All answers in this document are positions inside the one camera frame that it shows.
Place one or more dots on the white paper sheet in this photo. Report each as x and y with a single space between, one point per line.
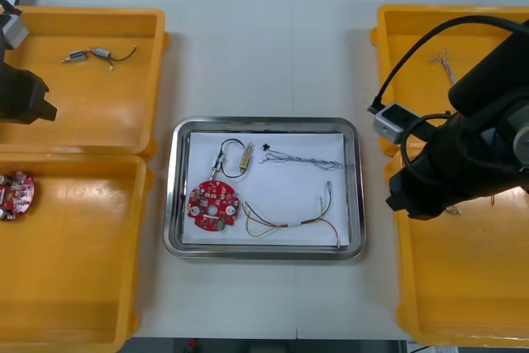
289 196

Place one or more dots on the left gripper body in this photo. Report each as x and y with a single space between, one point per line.
20 94

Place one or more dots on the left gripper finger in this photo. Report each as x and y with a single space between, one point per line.
49 112

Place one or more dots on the brass coloured metal solenoid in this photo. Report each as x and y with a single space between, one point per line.
246 157

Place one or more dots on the round red circuit board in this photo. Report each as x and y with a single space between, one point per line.
213 204
18 194

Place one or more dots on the yellow-orange plastic bin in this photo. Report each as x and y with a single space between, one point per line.
417 84
82 266
454 278
103 121

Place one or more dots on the blue label metal solenoid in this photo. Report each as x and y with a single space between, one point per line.
101 53
76 56
217 161

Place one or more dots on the steel tray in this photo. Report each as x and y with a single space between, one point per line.
264 254

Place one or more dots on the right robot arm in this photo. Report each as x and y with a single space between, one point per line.
487 76

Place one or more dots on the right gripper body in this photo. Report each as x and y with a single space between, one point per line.
446 171

